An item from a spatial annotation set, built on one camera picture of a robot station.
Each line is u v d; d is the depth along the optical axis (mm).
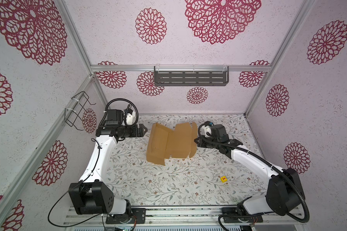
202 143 732
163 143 898
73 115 750
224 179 853
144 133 731
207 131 745
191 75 965
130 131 691
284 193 421
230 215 744
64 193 371
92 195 403
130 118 711
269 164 471
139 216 733
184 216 748
